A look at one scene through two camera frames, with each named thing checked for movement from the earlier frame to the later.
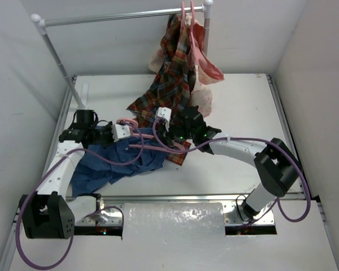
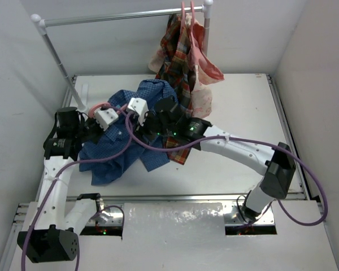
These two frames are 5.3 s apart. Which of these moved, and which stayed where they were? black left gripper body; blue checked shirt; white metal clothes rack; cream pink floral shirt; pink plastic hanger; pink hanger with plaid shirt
Moved: black left gripper body; pink plastic hanger; blue checked shirt
Stayed: pink hanger with plaid shirt; cream pink floral shirt; white metal clothes rack
